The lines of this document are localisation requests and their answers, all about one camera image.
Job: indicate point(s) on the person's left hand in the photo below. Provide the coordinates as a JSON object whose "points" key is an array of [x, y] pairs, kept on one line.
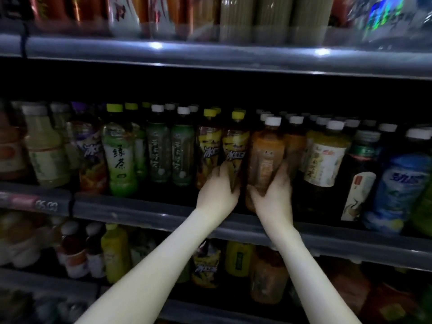
{"points": [[216, 197]]}

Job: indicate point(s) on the large dark plum drink bottle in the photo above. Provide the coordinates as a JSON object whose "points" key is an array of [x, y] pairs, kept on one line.
{"points": [[388, 305]]}

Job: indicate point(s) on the stack of red drink cans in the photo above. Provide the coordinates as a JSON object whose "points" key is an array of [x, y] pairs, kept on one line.
{"points": [[67, 11]]}

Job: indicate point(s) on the row of tea juice bottles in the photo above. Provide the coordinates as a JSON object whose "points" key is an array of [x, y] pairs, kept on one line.
{"points": [[114, 253]]}

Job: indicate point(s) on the dark tea bottle yellow label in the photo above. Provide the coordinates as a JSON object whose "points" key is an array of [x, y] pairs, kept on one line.
{"points": [[206, 264]]}

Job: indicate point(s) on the person's right hand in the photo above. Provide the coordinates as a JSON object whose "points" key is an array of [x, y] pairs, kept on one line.
{"points": [[275, 205]]}

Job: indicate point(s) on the pink juice bottle white cap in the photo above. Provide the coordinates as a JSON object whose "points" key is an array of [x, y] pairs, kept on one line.
{"points": [[10, 151]]}

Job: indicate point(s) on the orange tea bottle white cap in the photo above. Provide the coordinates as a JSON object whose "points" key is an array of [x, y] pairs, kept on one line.
{"points": [[266, 155]]}

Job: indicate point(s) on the person's right forearm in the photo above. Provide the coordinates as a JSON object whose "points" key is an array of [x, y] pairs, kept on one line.
{"points": [[314, 283]]}

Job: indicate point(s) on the green pictured price label strip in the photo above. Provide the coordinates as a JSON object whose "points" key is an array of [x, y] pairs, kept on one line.
{"points": [[33, 203]]}

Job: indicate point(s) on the red label bottle white cap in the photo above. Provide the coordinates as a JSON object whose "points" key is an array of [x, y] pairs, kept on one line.
{"points": [[341, 10]]}

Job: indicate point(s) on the yellow black label bottle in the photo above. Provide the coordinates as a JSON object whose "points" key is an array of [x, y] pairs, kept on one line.
{"points": [[236, 145]]}

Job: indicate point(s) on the person's left forearm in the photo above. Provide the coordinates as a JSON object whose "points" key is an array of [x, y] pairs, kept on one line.
{"points": [[145, 283]]}

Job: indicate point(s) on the pale yellow juice bottle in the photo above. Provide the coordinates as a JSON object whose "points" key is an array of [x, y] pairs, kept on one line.
{"points": [[47, 151]]}

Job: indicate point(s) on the blue label bottle white cap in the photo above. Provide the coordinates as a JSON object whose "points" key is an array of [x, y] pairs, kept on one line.
{"points": [[398, 192]]}

